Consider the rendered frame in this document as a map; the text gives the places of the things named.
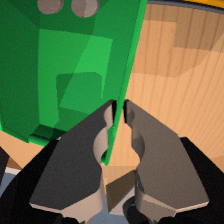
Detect green bin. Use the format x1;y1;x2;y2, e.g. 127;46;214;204
0;0;148;166

